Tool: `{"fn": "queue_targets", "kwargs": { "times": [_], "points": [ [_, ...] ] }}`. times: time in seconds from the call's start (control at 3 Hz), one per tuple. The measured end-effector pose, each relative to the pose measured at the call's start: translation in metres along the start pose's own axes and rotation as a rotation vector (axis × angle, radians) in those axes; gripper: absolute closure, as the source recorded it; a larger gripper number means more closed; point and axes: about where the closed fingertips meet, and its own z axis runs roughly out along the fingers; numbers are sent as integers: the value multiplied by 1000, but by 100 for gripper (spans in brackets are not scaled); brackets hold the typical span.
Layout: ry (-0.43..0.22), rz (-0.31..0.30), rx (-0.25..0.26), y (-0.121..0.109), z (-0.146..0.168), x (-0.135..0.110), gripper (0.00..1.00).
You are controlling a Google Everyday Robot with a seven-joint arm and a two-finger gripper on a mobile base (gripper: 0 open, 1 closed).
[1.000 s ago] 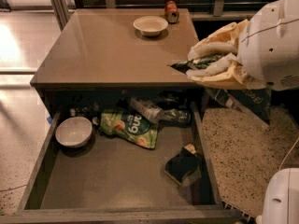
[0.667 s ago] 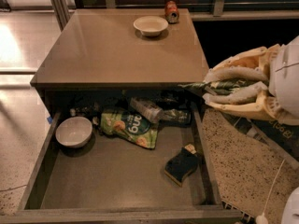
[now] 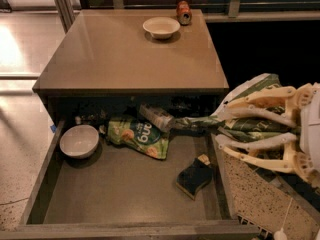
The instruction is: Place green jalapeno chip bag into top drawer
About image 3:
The green snack bag in drawer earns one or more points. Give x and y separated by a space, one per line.
140 135

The open grey top drawer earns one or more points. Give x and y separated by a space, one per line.
117 194

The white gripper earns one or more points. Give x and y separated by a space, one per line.
312 125

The small bottle in drawer corner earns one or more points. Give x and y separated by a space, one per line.
77 120

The orange soda can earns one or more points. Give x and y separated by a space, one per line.
183 12

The grey cabinet with glossy top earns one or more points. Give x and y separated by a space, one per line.
108 53

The white bowl on cabinet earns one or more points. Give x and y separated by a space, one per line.
161 27

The dark blue yellow sponge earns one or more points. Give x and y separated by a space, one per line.
197 175

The white plastic bottle in drawer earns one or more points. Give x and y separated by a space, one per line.
157 116

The white bowl in drawer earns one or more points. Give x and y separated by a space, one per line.
79 142

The white plug adapter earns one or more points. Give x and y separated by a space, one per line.
280 235

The green jalapeno chip bag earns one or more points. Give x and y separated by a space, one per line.
246 129

